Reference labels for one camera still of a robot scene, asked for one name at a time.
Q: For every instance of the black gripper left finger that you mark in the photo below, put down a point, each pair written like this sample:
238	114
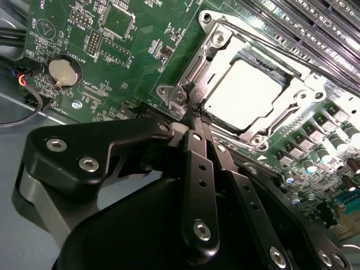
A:
70	152

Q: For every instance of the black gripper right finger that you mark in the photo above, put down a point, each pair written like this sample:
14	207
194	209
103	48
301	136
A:
247	197

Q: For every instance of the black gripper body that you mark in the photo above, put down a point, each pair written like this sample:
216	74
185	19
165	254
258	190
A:
135	230

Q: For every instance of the metal locking lever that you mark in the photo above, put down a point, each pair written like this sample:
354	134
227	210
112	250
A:
282	117
261	45

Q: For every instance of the silver CPU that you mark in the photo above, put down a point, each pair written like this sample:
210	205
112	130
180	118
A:
244	92

